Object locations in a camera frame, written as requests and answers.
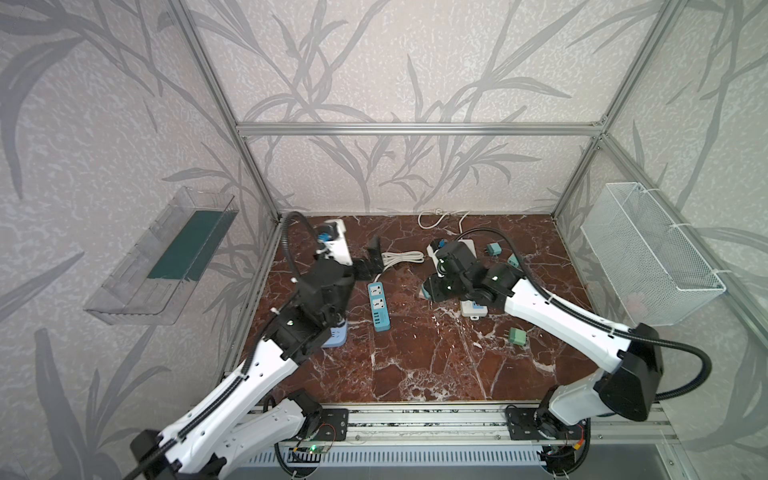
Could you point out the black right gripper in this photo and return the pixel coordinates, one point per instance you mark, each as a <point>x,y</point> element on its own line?
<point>442,267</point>

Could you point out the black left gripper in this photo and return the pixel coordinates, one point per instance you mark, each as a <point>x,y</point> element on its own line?
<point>365,266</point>

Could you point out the light blue square socket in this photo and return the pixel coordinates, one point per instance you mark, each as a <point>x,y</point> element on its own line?
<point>338,337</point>

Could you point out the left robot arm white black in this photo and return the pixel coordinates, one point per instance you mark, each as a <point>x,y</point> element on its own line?
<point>287,340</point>

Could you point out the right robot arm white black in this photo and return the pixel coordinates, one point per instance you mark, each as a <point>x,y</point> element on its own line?
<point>629,360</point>

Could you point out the teal charger plug far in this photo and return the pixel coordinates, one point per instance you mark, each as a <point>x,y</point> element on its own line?
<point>493,249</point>

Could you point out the teal charger plug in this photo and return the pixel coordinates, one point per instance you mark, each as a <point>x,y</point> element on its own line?
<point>493,249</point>
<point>515,261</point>

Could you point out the teal charger plug right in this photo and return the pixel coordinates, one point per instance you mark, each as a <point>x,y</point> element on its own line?
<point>515,261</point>

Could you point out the green charger plug front right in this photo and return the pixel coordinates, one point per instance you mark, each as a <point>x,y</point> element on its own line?
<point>517,337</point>

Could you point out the long white power strip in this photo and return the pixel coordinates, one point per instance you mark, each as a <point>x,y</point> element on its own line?
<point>469,308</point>

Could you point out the teal power strip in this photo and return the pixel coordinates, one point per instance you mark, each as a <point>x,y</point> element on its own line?
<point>379,308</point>

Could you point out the coiled white cable teal strip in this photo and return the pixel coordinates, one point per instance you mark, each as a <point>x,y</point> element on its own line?
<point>392,259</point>

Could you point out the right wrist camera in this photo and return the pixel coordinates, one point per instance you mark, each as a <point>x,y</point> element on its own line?
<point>433,247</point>

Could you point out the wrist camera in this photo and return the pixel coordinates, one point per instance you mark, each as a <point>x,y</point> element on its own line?
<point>433,247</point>
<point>333,244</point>

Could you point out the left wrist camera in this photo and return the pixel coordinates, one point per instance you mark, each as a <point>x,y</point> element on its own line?
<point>333,244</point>

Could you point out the aluminium frame rail front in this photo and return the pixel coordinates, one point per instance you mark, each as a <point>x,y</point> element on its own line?
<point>389,424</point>

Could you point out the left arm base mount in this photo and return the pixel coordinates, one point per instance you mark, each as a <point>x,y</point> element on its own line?
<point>330,425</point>

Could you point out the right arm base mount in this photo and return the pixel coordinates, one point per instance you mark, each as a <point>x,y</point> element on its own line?
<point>531,423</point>

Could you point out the white wire mesh basket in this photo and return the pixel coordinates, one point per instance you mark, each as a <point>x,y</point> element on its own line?
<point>659,276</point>

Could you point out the clear plastic wall tray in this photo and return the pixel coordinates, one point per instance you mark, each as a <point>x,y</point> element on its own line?
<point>153,283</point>

